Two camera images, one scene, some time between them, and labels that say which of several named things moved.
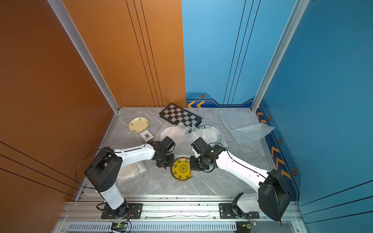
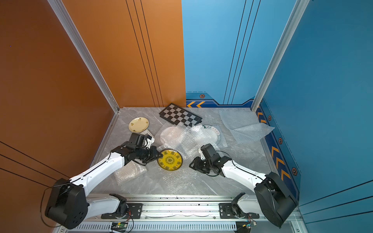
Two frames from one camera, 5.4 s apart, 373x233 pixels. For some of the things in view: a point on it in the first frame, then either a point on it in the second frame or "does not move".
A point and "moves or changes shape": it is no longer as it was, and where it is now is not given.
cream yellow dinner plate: [138, 124] does not move
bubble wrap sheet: [244, 124] does not move
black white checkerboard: [177, 115] does not move
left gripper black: [163, 165] → [154, 153]
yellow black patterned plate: [180, 168] moves or changes shape
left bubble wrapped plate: [130, 172] does not move
